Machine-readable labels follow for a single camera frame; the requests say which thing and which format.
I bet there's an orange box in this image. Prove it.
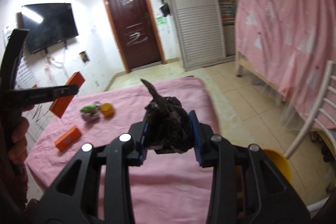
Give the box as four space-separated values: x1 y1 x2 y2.
49 72 85 118
54 126 81 151

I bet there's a black plastic bag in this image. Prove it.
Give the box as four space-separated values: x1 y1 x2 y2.
141 79 195 154

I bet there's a yellow plastic trash bin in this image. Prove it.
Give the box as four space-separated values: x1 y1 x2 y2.
235 148 293 201

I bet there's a person's left hand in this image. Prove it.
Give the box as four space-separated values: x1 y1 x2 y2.
8 117 30 165

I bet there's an eye chart poster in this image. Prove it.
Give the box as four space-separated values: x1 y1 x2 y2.
15 57 37 89

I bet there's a pink bed sheet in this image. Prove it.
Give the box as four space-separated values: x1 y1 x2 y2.
26 77 219 223

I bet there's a green purple plush toy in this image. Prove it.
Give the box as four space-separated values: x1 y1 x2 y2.
80 105 100 122

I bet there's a white metal chair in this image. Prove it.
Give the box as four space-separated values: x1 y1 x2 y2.
283 60 336 212

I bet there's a yellow toy pot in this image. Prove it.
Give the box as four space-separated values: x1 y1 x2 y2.
100 103 115 118

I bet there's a dark brown wooden door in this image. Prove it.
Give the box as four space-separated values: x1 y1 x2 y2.
103 0 166 73

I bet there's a black hanging bag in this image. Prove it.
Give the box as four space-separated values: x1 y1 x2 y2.
160 3 171 17

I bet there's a pink bed curtain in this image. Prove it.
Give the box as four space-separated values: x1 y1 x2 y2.
235 0 335 130

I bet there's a white louvered wardrobe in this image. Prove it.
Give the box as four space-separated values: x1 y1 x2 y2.
169 0 234 71

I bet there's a wall mounted black television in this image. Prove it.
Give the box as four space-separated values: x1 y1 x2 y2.
21 3 79 54

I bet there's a wooden bunk bed frame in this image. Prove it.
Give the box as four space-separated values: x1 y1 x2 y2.
235 51 285 102

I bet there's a colourful wall chart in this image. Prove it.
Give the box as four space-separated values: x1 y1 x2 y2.
218 0 236 26

